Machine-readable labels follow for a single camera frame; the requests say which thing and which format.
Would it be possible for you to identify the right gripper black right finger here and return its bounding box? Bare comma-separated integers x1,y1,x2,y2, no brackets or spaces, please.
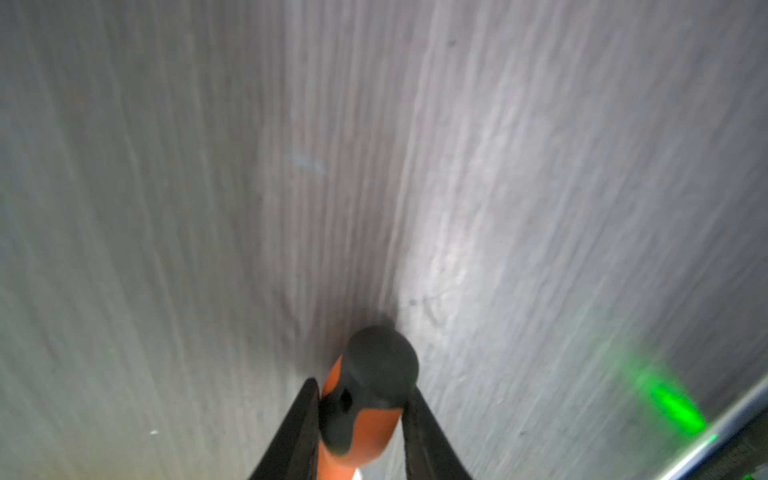
401,388,472,480

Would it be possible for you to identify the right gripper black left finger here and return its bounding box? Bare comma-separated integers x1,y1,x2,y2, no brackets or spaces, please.
249,378,320,480

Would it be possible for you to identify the orange and black screwdriver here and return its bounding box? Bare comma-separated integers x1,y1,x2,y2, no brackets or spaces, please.
317,325,419,479

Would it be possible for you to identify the silver aluminium frame rail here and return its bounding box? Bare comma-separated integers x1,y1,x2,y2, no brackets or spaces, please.
658,378,767,480

